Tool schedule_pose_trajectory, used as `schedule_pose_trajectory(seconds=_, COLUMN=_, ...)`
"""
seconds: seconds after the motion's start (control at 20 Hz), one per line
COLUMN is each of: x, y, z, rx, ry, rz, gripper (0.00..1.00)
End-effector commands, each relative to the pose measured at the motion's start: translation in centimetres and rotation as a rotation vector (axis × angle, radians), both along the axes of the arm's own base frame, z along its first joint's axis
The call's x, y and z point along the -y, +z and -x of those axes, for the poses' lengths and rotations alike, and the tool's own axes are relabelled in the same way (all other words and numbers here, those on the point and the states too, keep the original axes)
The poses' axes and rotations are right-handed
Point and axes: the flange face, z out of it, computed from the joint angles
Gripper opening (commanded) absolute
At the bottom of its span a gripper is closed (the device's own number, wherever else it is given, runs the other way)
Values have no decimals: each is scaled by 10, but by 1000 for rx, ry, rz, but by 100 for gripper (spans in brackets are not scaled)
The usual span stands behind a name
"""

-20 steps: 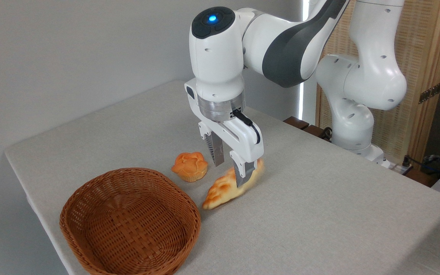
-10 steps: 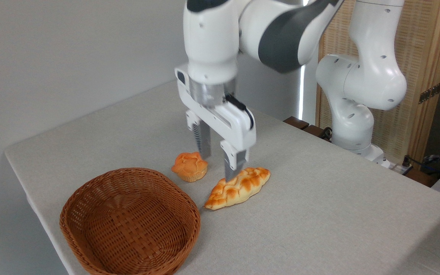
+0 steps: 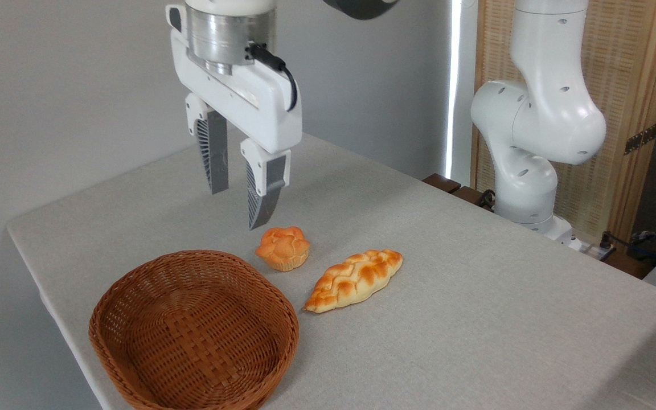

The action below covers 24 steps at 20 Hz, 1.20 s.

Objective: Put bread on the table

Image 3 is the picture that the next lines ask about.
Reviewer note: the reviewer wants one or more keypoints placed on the silver metal wrist flange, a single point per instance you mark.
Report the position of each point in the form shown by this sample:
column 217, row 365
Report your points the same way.
column 220, row 37

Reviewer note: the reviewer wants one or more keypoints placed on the black power plug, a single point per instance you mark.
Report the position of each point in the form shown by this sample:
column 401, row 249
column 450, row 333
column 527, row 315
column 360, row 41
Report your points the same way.
column 606, row 240

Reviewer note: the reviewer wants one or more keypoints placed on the white power strip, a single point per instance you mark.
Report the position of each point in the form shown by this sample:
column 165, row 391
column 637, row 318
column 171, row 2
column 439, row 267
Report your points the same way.
column 590, row 250

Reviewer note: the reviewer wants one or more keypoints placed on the brown wicker basket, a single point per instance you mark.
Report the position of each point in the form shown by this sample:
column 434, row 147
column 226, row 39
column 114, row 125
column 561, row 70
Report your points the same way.
column 197, row 336

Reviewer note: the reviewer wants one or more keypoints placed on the dark brown wooden block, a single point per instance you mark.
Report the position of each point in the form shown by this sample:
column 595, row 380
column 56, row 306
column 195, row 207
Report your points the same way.
column 467, row 195
column 627, row 265
column 441, row 183

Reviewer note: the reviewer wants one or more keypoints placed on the dark metal screen hinge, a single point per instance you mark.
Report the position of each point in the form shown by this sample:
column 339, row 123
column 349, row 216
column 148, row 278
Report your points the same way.
column 641, row 138

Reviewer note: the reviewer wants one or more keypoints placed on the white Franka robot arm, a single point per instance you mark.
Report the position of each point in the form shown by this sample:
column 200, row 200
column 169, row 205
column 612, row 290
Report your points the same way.
column 544, row 114

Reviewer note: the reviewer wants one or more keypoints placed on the braided golden bread loaf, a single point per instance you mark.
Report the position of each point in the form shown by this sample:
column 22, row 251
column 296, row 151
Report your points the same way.
column 353, row 280

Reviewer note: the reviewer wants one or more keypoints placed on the orange muffin shaped bread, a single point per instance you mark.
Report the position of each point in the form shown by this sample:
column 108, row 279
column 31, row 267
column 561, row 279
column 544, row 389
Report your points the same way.
column 282, row 247

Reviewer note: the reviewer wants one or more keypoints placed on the grey fabric tablecloth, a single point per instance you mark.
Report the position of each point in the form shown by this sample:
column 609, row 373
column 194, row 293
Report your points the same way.
column 447, row 319

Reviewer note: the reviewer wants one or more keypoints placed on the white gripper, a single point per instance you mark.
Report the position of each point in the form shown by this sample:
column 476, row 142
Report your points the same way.
column 265, row 114

